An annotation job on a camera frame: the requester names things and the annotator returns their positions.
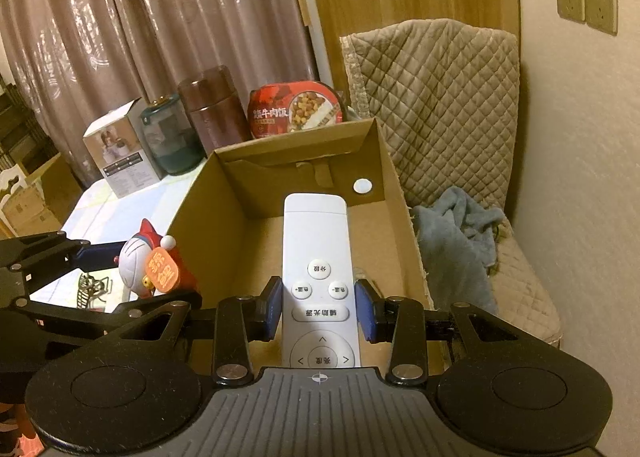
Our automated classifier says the white product box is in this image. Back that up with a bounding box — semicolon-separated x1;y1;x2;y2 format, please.
82;98;166;198

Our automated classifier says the green glass jar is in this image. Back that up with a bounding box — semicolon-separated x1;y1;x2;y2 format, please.
139;93;207;176

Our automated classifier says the blue cat figurine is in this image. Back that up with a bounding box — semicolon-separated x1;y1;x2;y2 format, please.
118;218;202;300

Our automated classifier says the dark folded rack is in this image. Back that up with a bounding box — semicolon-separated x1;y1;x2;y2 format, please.
0;77;58;172

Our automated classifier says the checkered pastel tablecloth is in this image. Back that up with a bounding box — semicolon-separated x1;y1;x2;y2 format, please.
27;169;201;310

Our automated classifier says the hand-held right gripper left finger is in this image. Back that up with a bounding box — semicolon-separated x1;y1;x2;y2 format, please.
100;276;285;386

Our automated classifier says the white remote control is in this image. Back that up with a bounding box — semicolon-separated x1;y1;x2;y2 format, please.
281;193;362;368

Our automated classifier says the grey blue towel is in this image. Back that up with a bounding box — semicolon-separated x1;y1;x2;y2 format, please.
412;186;506;319

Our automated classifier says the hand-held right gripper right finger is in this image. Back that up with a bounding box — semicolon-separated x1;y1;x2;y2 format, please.
354;279;542;386

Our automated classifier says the white wooden chair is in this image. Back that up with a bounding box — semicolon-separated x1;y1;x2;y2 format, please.
0;168;27;208

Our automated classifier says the red instant rice bowl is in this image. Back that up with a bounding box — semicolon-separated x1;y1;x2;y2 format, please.
246;80;361;140

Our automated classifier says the person's left forearm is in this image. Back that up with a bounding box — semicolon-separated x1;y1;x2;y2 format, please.
0;402;36;457

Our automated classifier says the pink patterned curtain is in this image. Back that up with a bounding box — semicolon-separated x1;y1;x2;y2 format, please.
0;0;321;188

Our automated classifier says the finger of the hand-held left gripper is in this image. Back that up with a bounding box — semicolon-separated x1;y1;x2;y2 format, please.
0;232;132;291
15;290;202;336

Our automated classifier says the brown metal canister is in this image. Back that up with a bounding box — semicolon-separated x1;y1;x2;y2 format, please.
177;65;249;158

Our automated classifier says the brown cardboard box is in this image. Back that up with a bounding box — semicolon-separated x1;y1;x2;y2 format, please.
165;118;449;373

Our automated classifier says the printed cardboard carton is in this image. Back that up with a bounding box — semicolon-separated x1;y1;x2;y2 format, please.
2;153;83;238

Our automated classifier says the quilted beige chair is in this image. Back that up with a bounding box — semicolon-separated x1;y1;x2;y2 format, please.
339;19;563;349

